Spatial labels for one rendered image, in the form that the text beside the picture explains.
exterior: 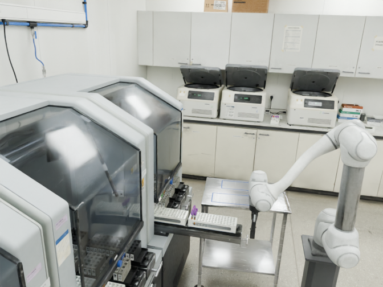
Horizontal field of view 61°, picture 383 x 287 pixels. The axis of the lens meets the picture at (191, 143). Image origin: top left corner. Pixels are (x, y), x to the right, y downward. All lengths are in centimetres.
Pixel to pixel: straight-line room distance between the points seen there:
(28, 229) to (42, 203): 11
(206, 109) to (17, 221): 343
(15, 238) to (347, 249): 156
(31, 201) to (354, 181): 145
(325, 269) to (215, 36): 309
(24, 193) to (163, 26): 369
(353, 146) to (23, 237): 141
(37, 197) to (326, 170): 380
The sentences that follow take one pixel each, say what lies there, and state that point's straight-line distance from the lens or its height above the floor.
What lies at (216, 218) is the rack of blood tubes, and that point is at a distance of 211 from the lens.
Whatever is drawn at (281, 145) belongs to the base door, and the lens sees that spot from 429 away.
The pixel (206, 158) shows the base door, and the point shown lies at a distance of 442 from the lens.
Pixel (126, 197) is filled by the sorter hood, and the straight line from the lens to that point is 156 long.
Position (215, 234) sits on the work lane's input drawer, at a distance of 208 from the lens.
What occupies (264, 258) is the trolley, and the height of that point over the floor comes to 28.
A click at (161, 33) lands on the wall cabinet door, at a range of 456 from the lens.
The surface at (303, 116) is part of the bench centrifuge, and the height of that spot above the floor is 103.
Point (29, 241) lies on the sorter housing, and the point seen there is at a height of 142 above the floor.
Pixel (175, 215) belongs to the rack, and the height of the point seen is 86.
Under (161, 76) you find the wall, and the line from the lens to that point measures 496.
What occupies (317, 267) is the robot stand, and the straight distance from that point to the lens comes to 228.
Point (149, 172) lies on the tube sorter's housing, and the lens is 187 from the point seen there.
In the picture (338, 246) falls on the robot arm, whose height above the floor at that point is 92.
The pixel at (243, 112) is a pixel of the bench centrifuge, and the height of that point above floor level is 102.
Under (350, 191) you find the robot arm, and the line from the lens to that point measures 186.
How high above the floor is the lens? 197
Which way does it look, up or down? 19 degrees down
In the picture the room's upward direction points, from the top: 2 degrees clockwise
